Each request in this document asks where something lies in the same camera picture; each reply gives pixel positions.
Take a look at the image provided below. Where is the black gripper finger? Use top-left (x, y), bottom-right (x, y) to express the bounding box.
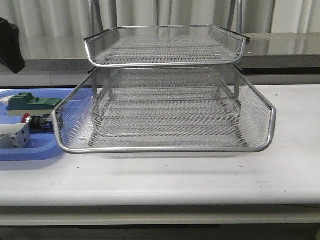
top-left (0, 17), bottom-right (26, 74)

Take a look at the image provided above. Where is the red emergency push button switch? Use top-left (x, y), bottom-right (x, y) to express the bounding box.
top-left (20, 113), bottom-right (54, 133)

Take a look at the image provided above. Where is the silver mesh tray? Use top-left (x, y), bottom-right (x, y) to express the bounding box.
top-left (52, 65), bottom-right (277, 154)
top-left (91, 100), bottom-right (240, 137)
top-left (84, 24), bottom-right (250, 68)

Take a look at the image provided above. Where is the small white component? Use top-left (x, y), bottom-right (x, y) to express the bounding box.
top-left (0, 95), bottom-right (12, 108)

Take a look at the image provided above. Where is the green and beige terminal block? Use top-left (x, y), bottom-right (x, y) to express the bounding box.
top-left (6, 92), bottom-right (62, 117)

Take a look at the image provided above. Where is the blue plastic tray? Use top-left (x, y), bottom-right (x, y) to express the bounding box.
top-left (0, 88), bottom-right (93, 161)

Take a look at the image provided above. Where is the silver mesh top tray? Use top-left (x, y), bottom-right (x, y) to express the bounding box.
top-left (84, 24), bottom-right (250, 68)

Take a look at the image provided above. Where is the silver mesh bottom tray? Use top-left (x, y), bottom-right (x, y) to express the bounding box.
top-left (91, 100), bottom-right (240, 137)

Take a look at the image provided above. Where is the grey metal rack frame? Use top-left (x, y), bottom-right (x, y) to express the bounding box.
top-left (88, 0), bottom-right (252, 148)

